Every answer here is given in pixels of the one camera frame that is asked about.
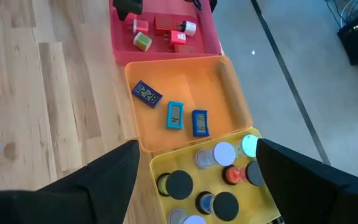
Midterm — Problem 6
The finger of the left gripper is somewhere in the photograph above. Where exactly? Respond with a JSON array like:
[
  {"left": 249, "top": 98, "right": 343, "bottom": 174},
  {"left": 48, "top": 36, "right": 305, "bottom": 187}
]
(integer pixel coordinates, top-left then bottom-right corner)
[{"left": 112, "top": 0, "right": 145, "bottom": 22}]

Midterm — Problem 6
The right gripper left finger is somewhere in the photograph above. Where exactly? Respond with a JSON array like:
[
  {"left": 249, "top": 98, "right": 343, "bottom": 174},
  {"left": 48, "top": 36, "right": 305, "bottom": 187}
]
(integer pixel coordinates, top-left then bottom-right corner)
[{"left": 37, "top": 139, "right": 141, "bottom": 224}]

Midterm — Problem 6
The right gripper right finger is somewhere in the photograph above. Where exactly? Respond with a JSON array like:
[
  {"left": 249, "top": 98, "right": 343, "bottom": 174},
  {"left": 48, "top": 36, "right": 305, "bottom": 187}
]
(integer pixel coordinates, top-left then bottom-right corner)
[{"left": 255, "top": 138, "right": 358, "bottom": 224}]

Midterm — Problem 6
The bright red rounded charger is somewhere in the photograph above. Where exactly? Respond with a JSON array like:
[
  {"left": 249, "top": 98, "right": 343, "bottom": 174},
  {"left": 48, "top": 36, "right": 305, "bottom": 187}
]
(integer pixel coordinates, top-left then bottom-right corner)
[{"left": 123, "top": 11, "right": 137, "bottom": 23}]

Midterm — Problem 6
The dark red charger block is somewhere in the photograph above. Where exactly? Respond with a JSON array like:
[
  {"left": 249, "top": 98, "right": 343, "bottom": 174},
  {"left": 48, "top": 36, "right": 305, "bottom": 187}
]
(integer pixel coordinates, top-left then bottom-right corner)
[{"left": 153, "top": 14, "right": 180, "bottom": 35}]

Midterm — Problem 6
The black hourglass red sand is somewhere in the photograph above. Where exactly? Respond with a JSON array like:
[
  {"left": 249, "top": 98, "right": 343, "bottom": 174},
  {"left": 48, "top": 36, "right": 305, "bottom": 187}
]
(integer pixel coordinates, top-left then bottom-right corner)
[{"left": 221, "top": 160, "right": 265, "bottom": 187}]

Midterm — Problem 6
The mint green hourglass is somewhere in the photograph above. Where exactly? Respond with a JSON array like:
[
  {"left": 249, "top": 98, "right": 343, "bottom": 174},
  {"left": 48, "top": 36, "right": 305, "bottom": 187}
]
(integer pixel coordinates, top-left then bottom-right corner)
[{"left": 235, "top": 134, "right": 260, "bottom": 159}]

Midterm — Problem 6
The black hourglass blue sand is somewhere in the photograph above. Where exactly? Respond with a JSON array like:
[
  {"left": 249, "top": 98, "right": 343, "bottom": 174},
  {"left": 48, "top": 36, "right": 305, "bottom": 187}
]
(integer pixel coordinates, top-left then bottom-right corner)
[{"left": 195, "top": 191, "right": 240, "bottom": 222}]

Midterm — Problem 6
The purple hourglass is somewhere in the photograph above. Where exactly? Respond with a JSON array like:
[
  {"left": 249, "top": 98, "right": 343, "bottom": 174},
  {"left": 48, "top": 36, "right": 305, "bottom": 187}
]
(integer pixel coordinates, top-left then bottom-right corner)
[
  {"left": 194, "top": 141, "right": 237, "bottom": 170},
  {"left": 167, "top": 207, "right": 207, "bottom": 224}
]

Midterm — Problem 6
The navy digital clock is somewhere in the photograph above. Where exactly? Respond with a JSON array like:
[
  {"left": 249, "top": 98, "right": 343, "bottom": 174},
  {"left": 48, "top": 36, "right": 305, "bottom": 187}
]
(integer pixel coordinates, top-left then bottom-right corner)
[{"left": 131, "top": 80, "right": 163, "bottom": 109}]

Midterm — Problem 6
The teal digital clock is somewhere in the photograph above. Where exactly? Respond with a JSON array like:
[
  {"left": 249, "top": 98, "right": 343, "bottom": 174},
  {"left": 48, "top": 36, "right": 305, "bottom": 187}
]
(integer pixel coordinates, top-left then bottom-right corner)
[{"left": 165, "top": 100, "right": 185, "bottom": 131}]

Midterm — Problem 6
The blue digital clock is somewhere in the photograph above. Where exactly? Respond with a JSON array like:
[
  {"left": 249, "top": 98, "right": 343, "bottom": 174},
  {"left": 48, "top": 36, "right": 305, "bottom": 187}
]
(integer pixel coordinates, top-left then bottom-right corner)
[{"left": 191, "top": 108, "right": 210, "bottom": 138}]

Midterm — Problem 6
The pink plastic tray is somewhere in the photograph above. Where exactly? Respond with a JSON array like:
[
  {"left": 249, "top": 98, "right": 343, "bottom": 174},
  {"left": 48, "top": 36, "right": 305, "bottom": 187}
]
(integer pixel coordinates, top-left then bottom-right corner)
[{"left": 109, "top": 0, "right": 223, "bottom": 67}]

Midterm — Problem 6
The yellow plastic tray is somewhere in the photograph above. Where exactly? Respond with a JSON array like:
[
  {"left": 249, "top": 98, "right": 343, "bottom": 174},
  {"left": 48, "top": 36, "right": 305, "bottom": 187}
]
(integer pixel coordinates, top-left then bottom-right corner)
[{"left": 149, "top": 127, "right": 281, "bottom": 224}]

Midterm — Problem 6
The orange plastic tray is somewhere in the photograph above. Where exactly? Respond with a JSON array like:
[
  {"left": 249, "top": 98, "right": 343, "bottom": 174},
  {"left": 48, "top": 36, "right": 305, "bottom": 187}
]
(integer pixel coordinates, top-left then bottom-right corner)
[{"left": 124, "top": 55, "right": 254, "bottom": 154}]

